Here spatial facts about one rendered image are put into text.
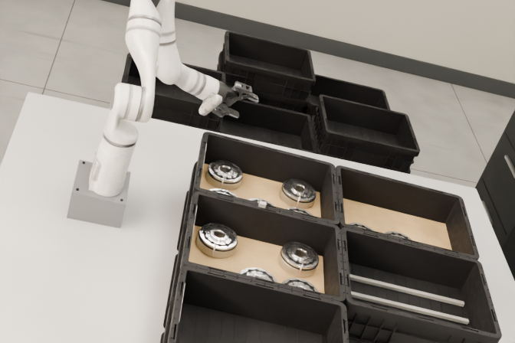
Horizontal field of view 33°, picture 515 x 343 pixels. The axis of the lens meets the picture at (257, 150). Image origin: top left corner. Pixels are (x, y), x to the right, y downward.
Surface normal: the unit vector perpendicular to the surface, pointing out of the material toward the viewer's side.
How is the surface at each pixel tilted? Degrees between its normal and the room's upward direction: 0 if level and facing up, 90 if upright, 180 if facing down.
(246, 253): 0
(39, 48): 0
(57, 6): 0
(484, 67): 90
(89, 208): 90
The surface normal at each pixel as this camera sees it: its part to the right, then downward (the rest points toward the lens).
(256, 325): 0.27, -0.81
